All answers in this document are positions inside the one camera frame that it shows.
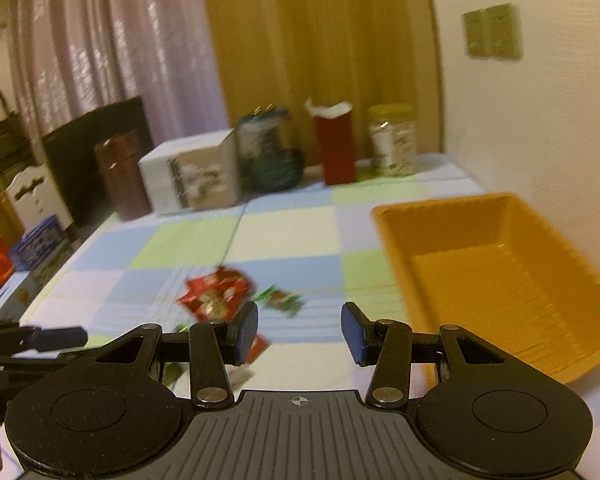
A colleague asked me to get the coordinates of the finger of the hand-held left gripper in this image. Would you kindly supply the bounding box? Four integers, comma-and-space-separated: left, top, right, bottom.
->
0, 321, 89, 356
0, 346, 103, 378

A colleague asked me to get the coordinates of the clear plastic jar yellow lid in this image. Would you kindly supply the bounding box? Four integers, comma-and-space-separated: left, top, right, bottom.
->
367, 104, 417, 177

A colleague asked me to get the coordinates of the dark handled basket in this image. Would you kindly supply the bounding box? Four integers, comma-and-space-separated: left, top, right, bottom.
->
0, 86, 33, 177

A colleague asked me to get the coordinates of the blue printed box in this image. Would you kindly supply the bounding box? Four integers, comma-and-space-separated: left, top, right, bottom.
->
10, 215, 74, 272

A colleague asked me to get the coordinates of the wall switch plate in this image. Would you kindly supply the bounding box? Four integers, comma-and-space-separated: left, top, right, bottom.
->
461, 4, 523, 62

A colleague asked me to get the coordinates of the small red snack packet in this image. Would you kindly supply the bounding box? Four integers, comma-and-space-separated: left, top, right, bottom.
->
245, 335, 272, 366

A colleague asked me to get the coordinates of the large red snack packet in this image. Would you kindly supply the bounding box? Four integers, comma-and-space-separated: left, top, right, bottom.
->
176, 266, 255, 322

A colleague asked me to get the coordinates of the pink curtain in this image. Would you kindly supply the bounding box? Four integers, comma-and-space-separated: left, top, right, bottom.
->
7, 0, 229, 161

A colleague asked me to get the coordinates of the red carton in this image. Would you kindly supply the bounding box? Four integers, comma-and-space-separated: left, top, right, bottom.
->
304, 98, 357, 186

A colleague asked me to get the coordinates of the white printed box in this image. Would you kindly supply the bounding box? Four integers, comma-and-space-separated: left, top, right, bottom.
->
138, 129, 242, 216

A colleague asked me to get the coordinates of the white and blue carton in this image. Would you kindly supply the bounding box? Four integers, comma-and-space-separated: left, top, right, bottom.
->
0, 270, 46, 322

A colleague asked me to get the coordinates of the brown cylindrical canister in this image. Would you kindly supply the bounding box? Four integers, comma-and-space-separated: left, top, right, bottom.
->
93, 130, 152, 222

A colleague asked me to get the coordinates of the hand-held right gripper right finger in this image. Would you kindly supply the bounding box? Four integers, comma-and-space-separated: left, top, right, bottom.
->
341, 301, 506, 409

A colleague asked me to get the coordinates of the orange plastic tray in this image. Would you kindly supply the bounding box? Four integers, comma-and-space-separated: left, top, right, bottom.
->
370, 191, 600, 385

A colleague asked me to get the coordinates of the dark glass jar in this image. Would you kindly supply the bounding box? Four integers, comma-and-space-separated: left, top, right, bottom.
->
236, 107, 305, 192

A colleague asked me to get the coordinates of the white carved chair back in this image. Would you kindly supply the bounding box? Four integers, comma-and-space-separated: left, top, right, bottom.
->
2, 165, 74, 241

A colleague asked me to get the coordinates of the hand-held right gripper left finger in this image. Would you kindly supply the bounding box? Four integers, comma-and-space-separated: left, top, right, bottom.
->
95, 302, 260, 409

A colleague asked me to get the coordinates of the yellow curtain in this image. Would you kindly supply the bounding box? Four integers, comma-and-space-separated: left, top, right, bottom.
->
200, 0, 443, 171

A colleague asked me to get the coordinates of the checkered tablecloth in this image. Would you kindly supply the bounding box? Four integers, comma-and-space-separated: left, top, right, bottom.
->
0, 152, 600, 480

